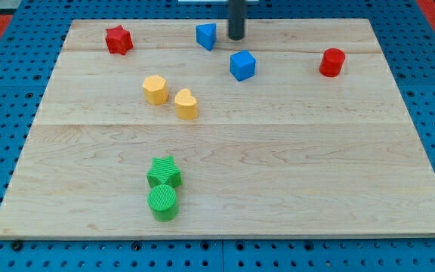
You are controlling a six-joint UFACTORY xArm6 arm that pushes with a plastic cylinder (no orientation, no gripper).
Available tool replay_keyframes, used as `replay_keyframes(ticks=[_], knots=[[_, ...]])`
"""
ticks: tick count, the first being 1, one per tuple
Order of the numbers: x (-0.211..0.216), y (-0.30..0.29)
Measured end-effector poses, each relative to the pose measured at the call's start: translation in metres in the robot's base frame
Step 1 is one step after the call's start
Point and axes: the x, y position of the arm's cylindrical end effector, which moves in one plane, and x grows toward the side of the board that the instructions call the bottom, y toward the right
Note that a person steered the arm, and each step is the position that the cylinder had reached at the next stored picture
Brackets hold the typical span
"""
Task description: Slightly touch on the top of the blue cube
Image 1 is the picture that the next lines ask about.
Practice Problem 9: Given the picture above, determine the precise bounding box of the green star block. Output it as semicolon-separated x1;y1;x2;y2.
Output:
147;156;182;188

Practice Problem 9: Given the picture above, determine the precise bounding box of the red star block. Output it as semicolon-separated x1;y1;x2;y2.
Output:
105;25;134;55

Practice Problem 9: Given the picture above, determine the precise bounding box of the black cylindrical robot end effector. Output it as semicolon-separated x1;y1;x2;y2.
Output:
227;0;246;41

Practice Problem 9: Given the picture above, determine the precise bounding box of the light wooden board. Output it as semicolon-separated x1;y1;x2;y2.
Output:
0;19;435;240

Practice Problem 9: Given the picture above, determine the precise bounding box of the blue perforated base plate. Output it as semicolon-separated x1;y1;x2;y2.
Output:
0;1;435;271

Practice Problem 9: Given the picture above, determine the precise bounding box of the green cylinder block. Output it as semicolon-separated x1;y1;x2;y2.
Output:
147;184;179;222

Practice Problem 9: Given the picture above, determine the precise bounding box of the yellow heart block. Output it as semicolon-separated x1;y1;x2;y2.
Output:
174;88;198;120

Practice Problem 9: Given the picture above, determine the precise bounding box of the red cylinder block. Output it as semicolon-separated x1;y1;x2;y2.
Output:
319;48;346;77

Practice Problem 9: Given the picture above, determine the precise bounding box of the blue cube block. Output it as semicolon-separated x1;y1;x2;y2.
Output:
230;50;256;82

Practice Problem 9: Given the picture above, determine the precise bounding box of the blue triangular prism block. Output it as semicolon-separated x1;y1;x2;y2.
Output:
196;23;217;51

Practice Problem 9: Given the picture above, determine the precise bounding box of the yellow hexagon block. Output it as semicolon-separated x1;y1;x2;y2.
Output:
142;75;168;105

